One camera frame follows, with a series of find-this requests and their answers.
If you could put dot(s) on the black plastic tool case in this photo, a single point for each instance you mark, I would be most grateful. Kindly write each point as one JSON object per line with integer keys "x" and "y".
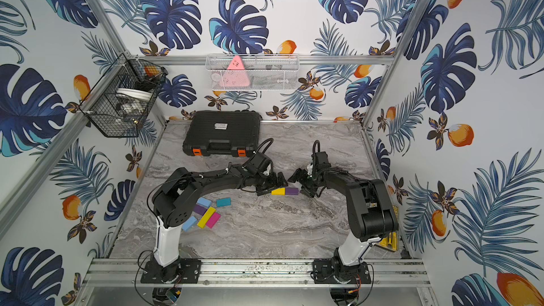
{"x": 233, "y": 133}

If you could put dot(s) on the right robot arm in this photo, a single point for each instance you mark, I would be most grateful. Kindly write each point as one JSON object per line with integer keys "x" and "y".
{"x": 371, "y": 216}

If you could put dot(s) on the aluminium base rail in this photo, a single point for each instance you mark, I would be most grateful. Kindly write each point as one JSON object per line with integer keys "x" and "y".
{"x": 268, "y": 273}

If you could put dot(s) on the dark purple block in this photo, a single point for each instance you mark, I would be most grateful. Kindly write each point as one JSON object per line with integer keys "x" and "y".
{"x": 200, "y": 210}

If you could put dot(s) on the short yellow block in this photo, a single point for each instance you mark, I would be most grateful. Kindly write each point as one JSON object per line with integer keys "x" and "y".
{"x": 279, "y": 191}

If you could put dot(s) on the pink triangle item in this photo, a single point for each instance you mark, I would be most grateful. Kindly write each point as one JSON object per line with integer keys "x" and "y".
{"x": 235, "y": 76}

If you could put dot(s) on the white roll in basket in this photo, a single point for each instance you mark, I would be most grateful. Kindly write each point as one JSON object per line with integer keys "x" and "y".
{"x": 134, "y": 94}

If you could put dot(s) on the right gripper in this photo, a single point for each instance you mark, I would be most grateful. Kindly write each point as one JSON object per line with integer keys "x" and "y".
{"x": 302, "y": 173}

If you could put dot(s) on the light blue square block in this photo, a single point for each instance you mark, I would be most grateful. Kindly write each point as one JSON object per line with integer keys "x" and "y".
{"x": 204, "y": 202}

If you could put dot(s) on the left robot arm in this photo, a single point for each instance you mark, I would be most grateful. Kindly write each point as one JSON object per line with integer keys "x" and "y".
{"x": 174, "y": 202}

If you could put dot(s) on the purple short block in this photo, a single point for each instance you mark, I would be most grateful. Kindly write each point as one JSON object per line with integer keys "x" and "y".
{"x": 290, "y": 191}

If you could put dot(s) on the long yellow block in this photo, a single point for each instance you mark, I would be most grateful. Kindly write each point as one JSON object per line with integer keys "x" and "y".
{"x": 206, "y": 217}

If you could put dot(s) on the magenta block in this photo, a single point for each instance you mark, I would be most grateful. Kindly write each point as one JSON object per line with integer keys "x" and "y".
{"x": 212, "y": 221}

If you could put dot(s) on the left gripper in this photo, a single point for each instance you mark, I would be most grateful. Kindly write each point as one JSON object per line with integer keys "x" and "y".
{"x": 263, "y": 183}

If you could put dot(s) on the black wire basket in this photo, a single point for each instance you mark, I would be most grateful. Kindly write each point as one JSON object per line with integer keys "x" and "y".
{"x": 115, "y": 116}

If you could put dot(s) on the yellow screwdriver bit set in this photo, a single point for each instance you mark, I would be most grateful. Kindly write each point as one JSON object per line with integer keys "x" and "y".
{"x": 390, "y": 242}

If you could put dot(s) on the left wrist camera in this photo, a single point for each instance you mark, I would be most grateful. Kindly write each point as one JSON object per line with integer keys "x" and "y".
{"x": 259, "y": 164}

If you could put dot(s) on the teal block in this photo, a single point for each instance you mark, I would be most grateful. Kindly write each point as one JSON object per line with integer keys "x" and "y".
{"x": 224, "y": 202}

